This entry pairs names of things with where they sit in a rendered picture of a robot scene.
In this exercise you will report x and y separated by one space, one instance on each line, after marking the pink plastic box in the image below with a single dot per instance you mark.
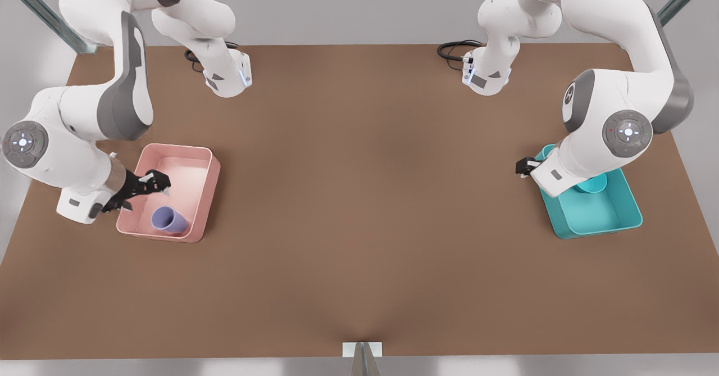
185 173

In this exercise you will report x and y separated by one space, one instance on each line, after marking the teal plastic box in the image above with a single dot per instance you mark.
601 213

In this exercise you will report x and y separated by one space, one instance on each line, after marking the purple cup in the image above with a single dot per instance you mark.
168 220

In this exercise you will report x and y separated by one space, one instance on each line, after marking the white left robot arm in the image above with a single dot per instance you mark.
618 95

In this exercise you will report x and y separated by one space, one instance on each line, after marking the teal bowl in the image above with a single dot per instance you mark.
593 185

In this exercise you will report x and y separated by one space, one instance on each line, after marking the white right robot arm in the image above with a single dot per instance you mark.
84 112

